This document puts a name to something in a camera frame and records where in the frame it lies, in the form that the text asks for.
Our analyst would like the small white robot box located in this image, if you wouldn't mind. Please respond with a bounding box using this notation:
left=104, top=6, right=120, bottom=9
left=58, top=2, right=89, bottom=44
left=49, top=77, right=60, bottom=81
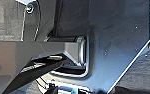
left=49, top=84, right=92, bottom=94

